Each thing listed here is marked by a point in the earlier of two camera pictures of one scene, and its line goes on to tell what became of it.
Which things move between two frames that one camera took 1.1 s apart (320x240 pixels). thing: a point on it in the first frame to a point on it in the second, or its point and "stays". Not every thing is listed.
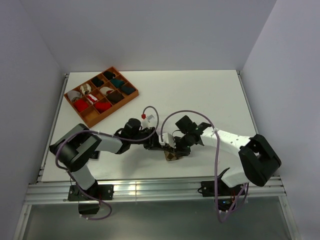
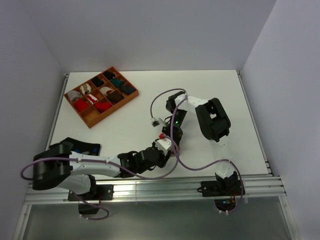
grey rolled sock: x=73 y=94 stays
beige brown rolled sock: x=86 y=88 stays
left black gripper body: x=148 y=143 to x=160 y=161
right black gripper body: x=183 y=144 to x=179 y=116
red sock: x=101 y=106 stays
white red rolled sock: x=106 y=90 stays
